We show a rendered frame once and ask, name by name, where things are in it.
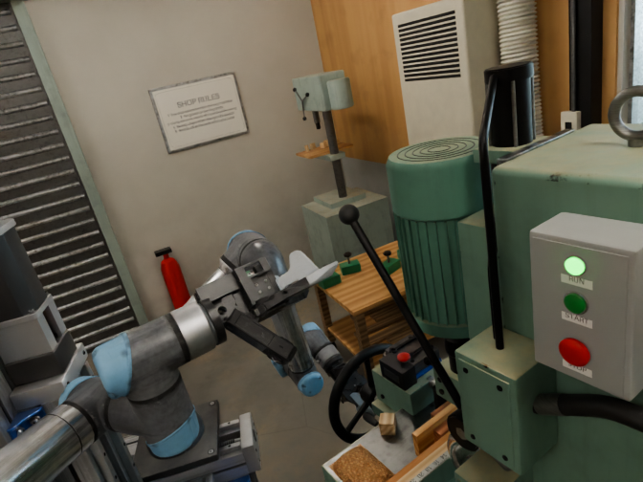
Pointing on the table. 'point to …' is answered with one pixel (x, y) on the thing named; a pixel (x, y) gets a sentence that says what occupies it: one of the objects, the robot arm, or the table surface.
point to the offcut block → (388, 424)
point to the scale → (431, 468)
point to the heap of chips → (361, 467)
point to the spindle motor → (434, 227)
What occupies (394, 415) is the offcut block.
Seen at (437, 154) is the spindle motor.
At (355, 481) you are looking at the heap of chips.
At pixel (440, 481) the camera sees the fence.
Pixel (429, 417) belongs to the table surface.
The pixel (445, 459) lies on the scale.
